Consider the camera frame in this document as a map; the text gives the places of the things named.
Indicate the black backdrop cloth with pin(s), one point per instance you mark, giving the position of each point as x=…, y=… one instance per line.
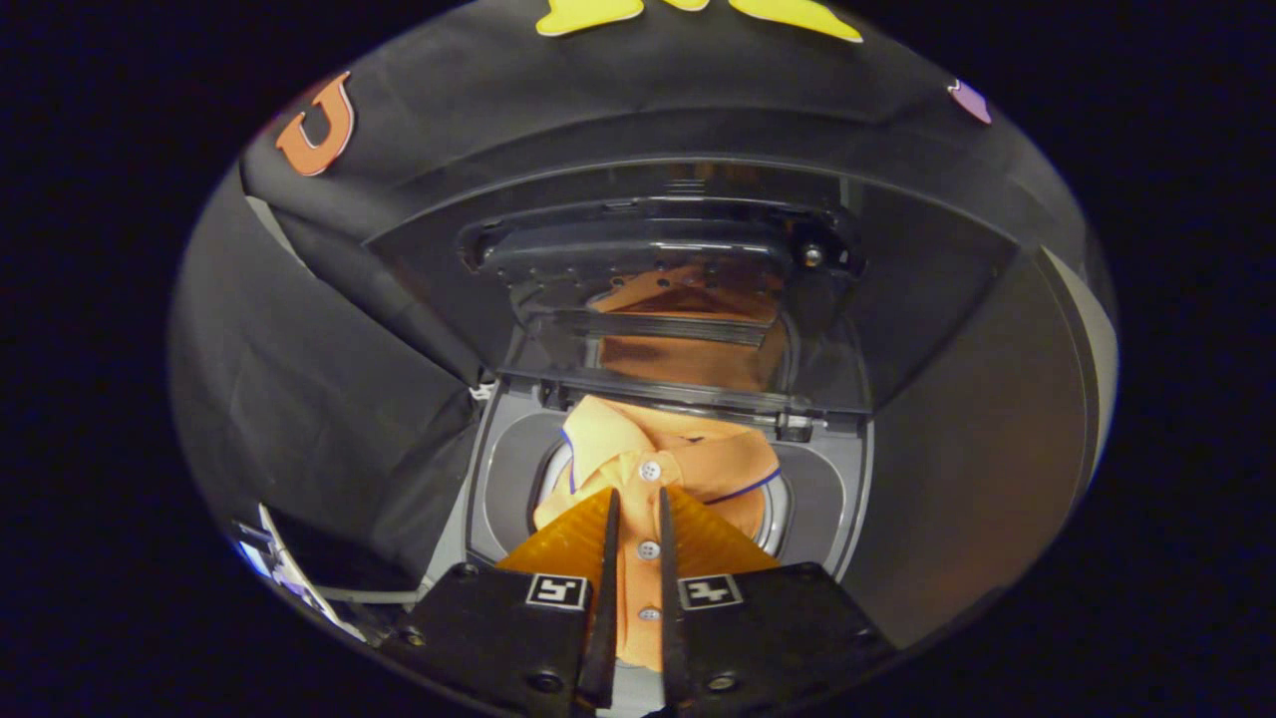
x=329, y=349

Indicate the orange polo shirt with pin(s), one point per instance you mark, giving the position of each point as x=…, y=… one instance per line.
x=618, y=449

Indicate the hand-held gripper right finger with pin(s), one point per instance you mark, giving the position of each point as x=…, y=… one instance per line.
x=673, y=648

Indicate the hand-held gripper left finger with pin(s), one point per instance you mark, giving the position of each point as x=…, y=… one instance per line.
x=603, y=648

